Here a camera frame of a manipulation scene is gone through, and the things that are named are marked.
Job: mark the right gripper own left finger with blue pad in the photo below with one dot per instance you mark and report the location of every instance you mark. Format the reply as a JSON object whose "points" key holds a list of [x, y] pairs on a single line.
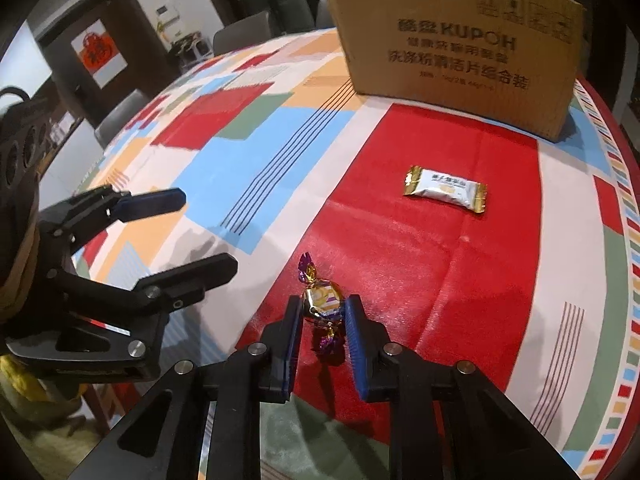
{"points": [[204, 417]]}

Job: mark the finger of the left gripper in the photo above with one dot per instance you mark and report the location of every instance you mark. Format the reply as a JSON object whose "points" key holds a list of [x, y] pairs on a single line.
{"points": [[81, 218], [186, 284]]}

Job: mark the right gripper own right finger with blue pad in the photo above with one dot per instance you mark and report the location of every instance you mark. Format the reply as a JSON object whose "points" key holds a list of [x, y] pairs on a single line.
{"points": [[446, 422]]}

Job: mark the gold purple candy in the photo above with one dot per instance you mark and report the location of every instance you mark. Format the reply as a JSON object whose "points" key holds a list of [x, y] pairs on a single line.
{"points": [[324, 307]]}

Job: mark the white gold candy packet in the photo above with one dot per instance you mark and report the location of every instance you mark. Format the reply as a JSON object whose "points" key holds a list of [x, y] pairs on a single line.
{"points": [[422, 182]]}

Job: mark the grey chair far left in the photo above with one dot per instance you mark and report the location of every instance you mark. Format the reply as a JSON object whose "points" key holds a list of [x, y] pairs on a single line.
{"points": [[119, 117]]}

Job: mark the red paper door decoration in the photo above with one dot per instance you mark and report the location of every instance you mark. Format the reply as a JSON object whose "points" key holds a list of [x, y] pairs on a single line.
{"points": [[98, 53]]}

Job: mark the dark brown wooden door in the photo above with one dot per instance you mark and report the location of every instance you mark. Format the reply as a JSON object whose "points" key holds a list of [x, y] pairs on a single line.
{"points": [[149, 68]]}

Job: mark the colourful patchwork tablecloth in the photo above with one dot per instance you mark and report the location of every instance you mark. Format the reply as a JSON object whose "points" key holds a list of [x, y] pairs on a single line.
{"points": [[278, 156]]}

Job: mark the small white shelf rack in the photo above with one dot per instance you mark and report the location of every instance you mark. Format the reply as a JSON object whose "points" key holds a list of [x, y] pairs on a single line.
{"points": [[189, 50]]}

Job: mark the grey dining chair left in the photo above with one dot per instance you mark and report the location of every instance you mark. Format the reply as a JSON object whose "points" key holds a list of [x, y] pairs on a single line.
{"points": [[254, 29]]}

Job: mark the grey dining chair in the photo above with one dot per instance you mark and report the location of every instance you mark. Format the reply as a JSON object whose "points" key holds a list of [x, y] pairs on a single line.
{"points": [[254, 29], [324, 18]]}

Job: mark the grey dining chair centre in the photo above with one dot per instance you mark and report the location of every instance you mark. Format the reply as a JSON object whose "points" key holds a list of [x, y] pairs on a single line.
{"points": [[324, 18]]}

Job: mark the brown cardboard box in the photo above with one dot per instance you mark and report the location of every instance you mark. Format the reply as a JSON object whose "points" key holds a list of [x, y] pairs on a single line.
{"points": [[513, 61]]}

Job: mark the white wall intercom panel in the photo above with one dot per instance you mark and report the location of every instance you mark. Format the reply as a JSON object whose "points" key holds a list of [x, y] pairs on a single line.
{"points": [[166, 14]]}

